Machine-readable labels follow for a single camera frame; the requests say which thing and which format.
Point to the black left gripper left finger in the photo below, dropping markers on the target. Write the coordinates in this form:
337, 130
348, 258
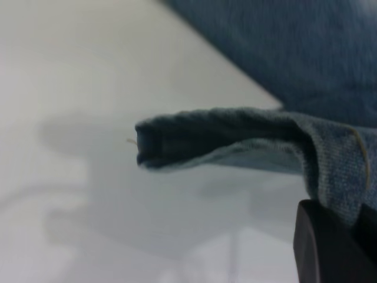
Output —
324, 253

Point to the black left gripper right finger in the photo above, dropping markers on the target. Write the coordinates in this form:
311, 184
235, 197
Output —
369, 230

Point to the blue denim pants with print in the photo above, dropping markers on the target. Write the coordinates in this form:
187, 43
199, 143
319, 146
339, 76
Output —
265, 44

